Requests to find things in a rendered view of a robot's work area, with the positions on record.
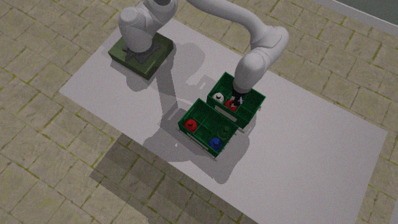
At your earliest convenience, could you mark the green bottle crate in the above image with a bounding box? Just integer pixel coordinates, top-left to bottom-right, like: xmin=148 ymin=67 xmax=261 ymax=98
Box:
xmin=180 ymin=101 xmax=239 ymax=157
xmin=206 ymin=75 xmax=266 ymax=129

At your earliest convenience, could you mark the blue bottle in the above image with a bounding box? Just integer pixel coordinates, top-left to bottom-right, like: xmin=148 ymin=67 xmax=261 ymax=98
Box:
xmin=208 ymin=138 xmax=222 ymax=152

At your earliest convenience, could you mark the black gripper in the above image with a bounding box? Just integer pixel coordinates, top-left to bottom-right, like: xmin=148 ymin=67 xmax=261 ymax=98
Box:
xmin=230 ymin=88 xmax=246 ymax=107

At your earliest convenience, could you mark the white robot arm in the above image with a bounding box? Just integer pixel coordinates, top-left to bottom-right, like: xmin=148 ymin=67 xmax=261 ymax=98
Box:
xmin=118 ymin=0 xmax=289 ymax=93

